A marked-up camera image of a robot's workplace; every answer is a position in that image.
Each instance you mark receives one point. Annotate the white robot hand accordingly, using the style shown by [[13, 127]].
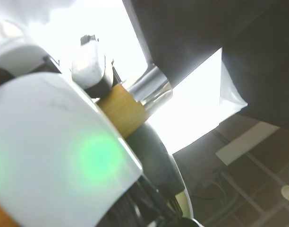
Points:
[[52, 142]]

